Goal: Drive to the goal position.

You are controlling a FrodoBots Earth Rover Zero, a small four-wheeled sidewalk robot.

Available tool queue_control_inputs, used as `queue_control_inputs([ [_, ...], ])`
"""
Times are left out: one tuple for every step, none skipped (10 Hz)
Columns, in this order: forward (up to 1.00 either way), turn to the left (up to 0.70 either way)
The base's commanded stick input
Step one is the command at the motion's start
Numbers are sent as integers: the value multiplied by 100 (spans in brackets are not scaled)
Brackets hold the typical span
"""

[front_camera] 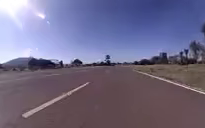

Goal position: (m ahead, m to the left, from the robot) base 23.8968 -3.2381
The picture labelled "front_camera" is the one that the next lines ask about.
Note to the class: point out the row of trees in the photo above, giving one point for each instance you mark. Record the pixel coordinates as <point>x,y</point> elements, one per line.
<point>100,63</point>

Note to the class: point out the reddish asphalt road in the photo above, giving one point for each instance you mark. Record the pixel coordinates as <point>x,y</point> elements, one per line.
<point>116,100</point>

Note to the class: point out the white dashed centre line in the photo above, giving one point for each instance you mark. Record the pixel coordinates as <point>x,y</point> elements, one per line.
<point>53,101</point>

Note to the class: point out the white road edge line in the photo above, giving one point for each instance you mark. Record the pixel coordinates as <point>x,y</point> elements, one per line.
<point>176,84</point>

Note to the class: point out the low building with sloped roof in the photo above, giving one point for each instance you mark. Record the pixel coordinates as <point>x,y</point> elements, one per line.
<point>18,62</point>

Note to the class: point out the dry grass verge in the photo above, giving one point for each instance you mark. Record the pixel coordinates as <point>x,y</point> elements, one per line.
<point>190,74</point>

